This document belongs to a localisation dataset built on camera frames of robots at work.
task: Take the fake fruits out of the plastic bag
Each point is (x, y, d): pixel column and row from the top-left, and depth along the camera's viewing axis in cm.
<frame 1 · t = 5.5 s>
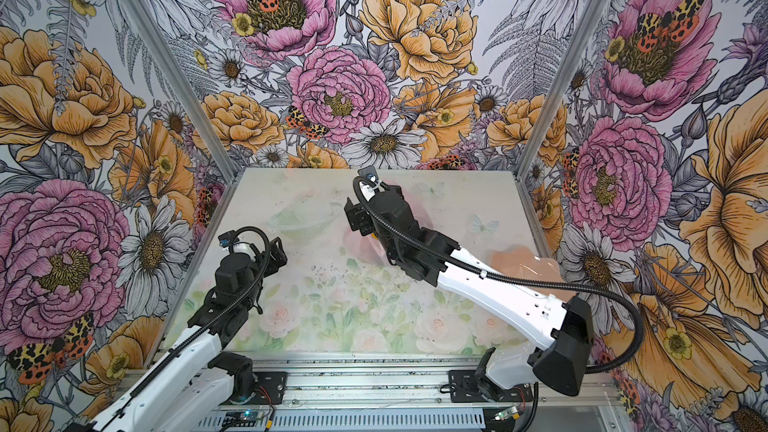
left hand: (267, 254, 83), fingers open
right hand: (366, 201, 70), fingers open
pink plastic bag: (367, 248, 89), point 12 cm above the table
pink scalloped plate: (518, 260, 96), point 4 cm above the table

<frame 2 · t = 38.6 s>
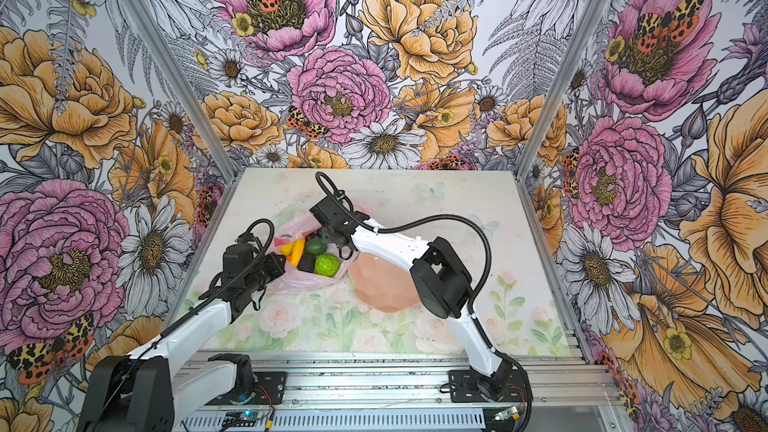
left hand: (285, 266, 89), fingers closed
right hand: (335, 237, 92), fingers open
pink plastic bag: (292, 279, 88), point 7 cm above the table
pink scalloped plate: (382, 284, 97), on the table
bright green lime: (327, 265, 91), point 7 cm above the table
yellow banana: (297, 251, 94), point 7 cm above the table
black plum: (307, 263, 93), point 5 cm above the table

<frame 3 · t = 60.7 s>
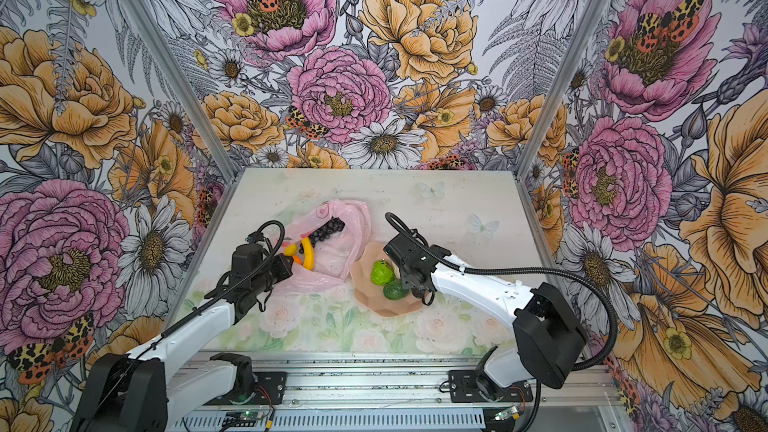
left hand: (291, 267, 89), fingers closed
right hand: (420, 282, 84), fingers open
bright green lime: (381, 273, 89), point 7 cm above the table
yellow banana: (308, 253, 97), point 4 cm above the table
dark green avocado: (394, 290, 87), point 6 cm above the table
dark purple grape bunch: (332, 226, 103), point 5 cm above the table
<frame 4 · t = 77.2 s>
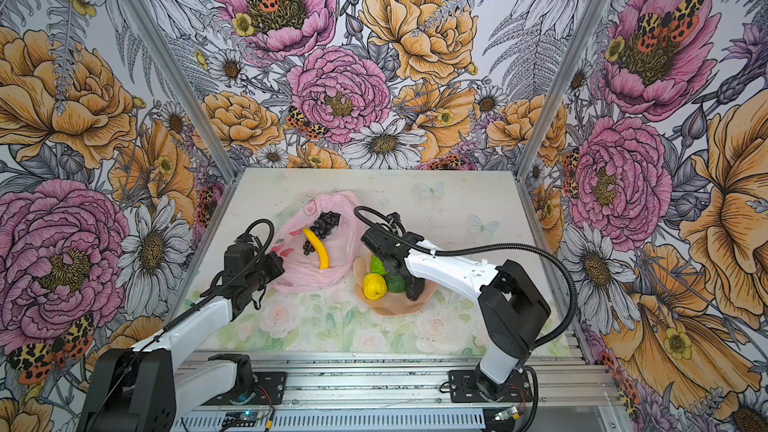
left hand: (282, 266, 90), fingers closed
right hand: (415, 257, 86), fingers open
yellow banana: (319, 248, 99), point 4 cm above the table
dark green avocado: (396, 283, 89), point 5 cm above the table
dark purple grape bunch: (322, 227, 104), point 4 cm above the table
yellow lemon: (374, 286, 85), point 9 cm above the table
